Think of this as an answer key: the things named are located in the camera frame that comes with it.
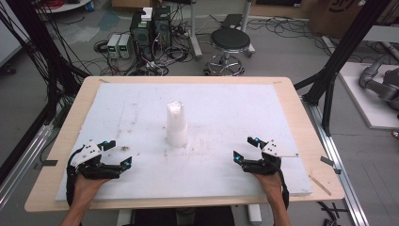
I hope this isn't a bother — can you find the grey metal stand leg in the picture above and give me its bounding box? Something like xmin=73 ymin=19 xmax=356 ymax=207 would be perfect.
xmin=187 ymin=0 xmax=203 ymax=61

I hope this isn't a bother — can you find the white foam board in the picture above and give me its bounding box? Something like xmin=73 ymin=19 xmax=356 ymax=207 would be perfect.
xmin=55 ymin=82 xmax=313 ymax=202

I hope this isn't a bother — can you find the person's left hand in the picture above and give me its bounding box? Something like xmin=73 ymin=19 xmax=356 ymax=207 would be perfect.
xmin=73 ymin=172 xmax=111 ymax=202

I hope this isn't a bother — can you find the aluminium floor rail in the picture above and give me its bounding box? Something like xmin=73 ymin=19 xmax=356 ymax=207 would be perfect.
xmin=301 ymin=96 xmax=371 ymax=226
xmin=0 ymin=123 xmax=55 ymax=211

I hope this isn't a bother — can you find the person's right hand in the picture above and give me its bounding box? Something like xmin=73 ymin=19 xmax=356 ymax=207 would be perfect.
xmin=251 ymin=170 xmax=283 ymax=202

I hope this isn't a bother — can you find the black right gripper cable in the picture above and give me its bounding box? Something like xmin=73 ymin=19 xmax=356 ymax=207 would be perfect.
xmin=277 ymin=169 xmax=290 ymax=211

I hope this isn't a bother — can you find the brown cardboard box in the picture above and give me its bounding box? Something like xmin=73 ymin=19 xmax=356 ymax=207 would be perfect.
xmin=308 ymin=0 xmax=399 ymax=40

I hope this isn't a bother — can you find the wooden table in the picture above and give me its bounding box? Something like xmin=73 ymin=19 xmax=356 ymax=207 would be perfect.
xmin=24 ymin=75 xmax=345 ymax=213

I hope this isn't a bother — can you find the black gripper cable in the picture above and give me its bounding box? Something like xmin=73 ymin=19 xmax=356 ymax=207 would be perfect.
xmin=277 ymin=169 xmax=290 ymax=211
xmin=65 ymin=150 xmax=83 ymax=209

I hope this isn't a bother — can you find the person's dark clothing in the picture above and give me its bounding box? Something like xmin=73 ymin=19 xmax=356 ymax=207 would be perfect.
xmin=122 ymin=205 xmax=237 ymax=226

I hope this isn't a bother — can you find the black computer tower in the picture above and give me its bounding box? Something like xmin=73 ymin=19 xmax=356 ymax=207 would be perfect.
xmin=129 ymin=10 xmax=155 ymax=61
xmin=152 ymin=5 xmax=173 ymax=49

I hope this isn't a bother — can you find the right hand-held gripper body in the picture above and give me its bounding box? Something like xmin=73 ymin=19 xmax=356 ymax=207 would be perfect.
xmin=259 ymin=139 xmax=299 ymax=176

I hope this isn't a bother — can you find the stack of white plastic cups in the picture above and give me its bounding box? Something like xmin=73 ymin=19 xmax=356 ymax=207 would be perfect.
xmin=166 ymin=100 xmax=189 ymax=149

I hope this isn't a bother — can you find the black metal frame post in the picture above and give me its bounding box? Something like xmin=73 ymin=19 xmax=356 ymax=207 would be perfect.
xmin=294 ymin=0 xmax=393 ymax=137
xmin=0 ymin=0 xmax=90 ymax=186

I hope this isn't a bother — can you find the grey bench power supply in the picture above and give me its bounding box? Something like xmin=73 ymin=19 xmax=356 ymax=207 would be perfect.
xmin=118 ymin=33 xmax=134 ymax=59
xmin=106 ymin=33 xmax=122 ymax=59

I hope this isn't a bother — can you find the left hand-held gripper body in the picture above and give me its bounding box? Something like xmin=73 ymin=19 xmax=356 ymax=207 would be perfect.
xmin=66 ymin=139 xmax=110 ymax=181

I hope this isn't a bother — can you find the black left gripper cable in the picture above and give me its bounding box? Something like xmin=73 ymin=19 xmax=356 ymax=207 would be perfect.
xmin=65 ymin=150 xmax=83 ymax=209

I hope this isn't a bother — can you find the black round stool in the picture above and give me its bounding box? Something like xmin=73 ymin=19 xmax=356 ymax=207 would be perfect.
xmin=204 ymin=27 xmax=252 ymax=76

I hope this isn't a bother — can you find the white table leg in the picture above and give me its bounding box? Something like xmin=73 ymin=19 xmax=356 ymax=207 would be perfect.
xmin=247 ymin=203 xmax=263 ymax=226

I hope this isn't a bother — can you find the white platform board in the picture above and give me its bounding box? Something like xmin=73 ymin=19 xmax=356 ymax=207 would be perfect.
xmin=338 ymin=61 xmax=399 ymax=130

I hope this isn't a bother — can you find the thin wooden stick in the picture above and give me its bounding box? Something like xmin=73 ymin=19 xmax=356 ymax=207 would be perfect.
xmin=308 ymin=174 xmax=332 ymax=197

